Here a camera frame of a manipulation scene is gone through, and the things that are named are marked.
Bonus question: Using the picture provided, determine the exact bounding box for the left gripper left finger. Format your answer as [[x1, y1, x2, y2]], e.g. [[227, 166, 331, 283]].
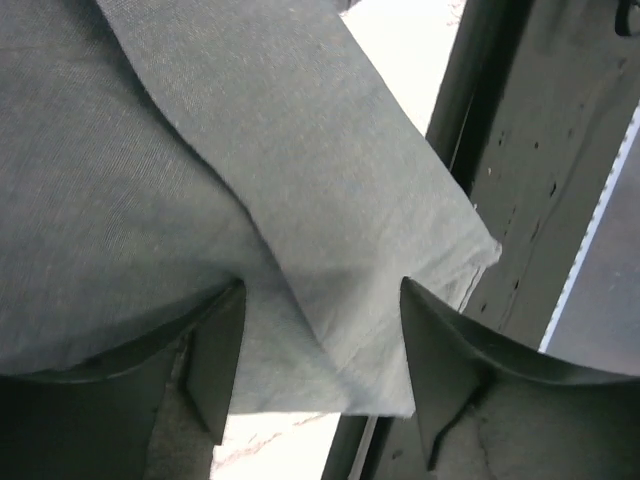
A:
[[1, 283, 246, 479]]

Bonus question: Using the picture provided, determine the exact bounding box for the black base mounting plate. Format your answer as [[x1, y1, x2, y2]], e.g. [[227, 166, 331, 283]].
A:
[[322, 1, 639, 479]]

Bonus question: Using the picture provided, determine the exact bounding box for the grey long sleeve shirt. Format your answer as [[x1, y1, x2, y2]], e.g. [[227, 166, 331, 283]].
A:
[[1, 1, 500, 416]]

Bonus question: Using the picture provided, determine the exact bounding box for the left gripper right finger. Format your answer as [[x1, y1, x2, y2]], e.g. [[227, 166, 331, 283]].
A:
[[401, 278, 639, 479]]

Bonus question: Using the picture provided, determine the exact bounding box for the white slotted cable duct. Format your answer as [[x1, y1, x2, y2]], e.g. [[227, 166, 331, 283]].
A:
[[538, 105, 639, 353]]

